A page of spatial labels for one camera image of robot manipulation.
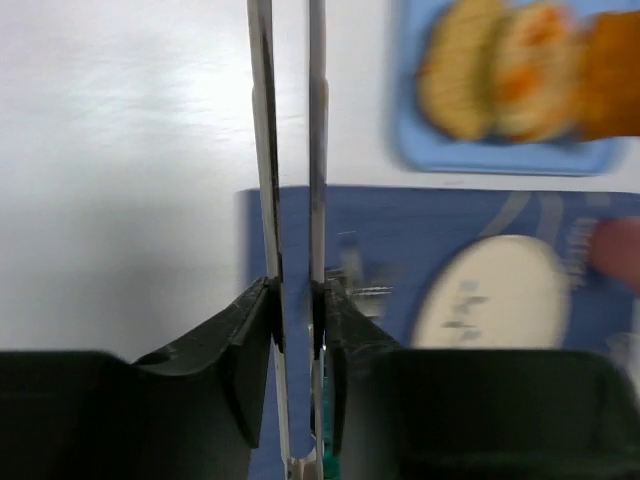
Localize sliced loaf bread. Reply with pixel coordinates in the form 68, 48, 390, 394
416, 1, 506, 141

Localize fork with green handle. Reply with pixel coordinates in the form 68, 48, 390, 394
326, 231, 395, 326

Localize blue cloth placemat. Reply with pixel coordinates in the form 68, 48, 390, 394
240, 186, 639, 479

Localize white orange striped bun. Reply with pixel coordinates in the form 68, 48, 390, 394
490, 1, 579, 143

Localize light blue tray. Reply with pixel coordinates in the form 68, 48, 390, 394
387, 1, 632, 177

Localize cream and blue plate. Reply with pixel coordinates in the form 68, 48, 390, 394
411, 235, 571, 350

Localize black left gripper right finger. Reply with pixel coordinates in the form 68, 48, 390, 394
325, 282, 639, 479

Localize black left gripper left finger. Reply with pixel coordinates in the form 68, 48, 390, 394
1, 278, 271, 479

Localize pink mug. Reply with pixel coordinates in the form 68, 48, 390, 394
589, 217, 640, 294

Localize spoon with green handle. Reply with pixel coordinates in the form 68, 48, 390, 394
323, 378, 340, 480

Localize orange ring cake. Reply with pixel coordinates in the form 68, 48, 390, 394
579, 11, 639, 141

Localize silver metal tongs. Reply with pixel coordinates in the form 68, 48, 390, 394
247, 1, 328, 479

